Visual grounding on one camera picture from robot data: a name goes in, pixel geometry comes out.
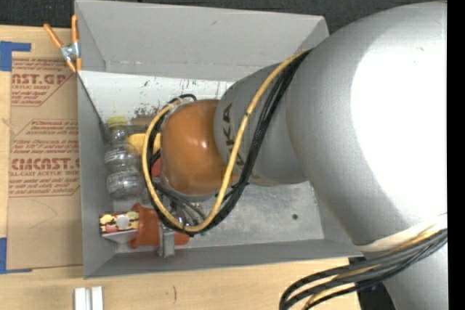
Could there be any small box with burger print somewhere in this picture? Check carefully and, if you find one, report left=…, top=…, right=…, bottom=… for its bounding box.
left=98, top=211, right=142, bottom=245

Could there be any red rounded object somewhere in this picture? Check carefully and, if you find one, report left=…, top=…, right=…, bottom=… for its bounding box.
left=150, top=155, right=163, bottom=179

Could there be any clear plastic bottle, yellow cap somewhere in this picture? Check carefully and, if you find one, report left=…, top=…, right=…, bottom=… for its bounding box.
left=102, top=115, right=147, bottom=201

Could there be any brown cardboard board, red print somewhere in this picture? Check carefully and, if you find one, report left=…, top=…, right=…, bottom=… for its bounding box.
left=0, top=24, right=85, bottom=274

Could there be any orange plastic cup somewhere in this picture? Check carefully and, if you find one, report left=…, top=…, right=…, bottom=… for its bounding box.
left=128, top=203, right=191, bottom=250

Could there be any grey metal bin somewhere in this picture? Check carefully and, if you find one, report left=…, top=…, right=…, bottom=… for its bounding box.
left=73, top=0, right=365, bottom=280

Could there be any yellow rounded object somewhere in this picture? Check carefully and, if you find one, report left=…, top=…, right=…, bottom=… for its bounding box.
left=128, top=132, right=161, bottom=158

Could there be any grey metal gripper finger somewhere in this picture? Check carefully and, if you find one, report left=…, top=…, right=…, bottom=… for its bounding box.
left=157, top=227, right=178, bottom=259

